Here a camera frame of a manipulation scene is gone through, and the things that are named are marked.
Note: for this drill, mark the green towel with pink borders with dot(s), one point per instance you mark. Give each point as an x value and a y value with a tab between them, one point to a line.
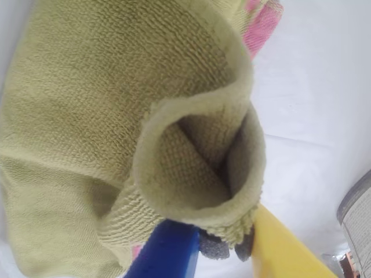
87	101

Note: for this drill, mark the grey printed tin can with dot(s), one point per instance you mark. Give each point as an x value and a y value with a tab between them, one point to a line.
359	214

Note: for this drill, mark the white plastic table cover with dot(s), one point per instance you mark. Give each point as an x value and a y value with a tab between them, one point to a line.
304	116

